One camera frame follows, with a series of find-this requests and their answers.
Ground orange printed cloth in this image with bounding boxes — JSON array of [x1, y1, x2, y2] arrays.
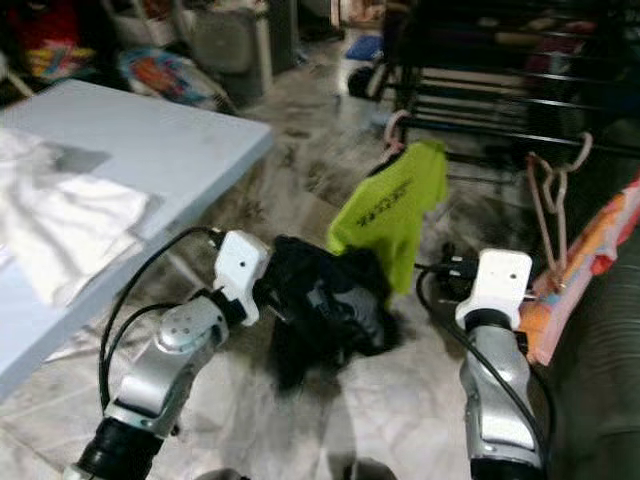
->
[[520, 175, 640, 366]]

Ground yellow-green printed shirt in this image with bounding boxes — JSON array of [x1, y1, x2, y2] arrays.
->
[[325, 140, 449, 296]]

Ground black garment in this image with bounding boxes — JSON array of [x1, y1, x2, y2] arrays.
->
[[265, 235, 401, 391]]

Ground small blue object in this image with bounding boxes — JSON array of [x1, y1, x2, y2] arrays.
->
[[345, 35, 386, 61]]

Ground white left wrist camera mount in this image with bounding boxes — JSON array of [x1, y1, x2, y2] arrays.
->
[[218, 230, 273, 326]]

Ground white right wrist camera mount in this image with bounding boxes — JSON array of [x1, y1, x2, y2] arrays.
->
[[455, 250, 533, 331]]

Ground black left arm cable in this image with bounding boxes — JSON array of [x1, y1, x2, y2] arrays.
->
[[100, 228, 223, 411]]

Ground red cloth item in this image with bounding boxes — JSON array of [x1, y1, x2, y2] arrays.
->
[[10, 0, 96, 81]]

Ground grey robot right leg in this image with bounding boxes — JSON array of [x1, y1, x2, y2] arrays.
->
[[345, 462, 401, 480]]

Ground black metal drying rack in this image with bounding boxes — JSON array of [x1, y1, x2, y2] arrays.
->
[[390, 0, 640, 191]]

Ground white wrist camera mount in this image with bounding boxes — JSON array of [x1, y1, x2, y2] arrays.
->
[[455, 250, 533, 331], [218, 230, 273, 326]]

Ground colourful printed bag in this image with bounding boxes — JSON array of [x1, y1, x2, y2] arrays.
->
[[120, 48, 226, 109]]

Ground pale pink plastic hanger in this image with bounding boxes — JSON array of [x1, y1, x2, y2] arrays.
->
[[540, 165, 571, 276], [525, 132, 596, 276]]

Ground white folding table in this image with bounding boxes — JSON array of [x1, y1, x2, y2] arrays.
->
[[0, 80, 273, 401]]

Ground grey bin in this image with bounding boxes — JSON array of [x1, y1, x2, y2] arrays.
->
[[190, 5, 276, 101]]

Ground pink hanger under shirt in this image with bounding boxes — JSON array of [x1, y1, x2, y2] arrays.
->
[[382, 108, 413, 156]]

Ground white garment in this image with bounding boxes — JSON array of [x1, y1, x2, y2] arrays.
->
[[0, 128, 161, 306]]

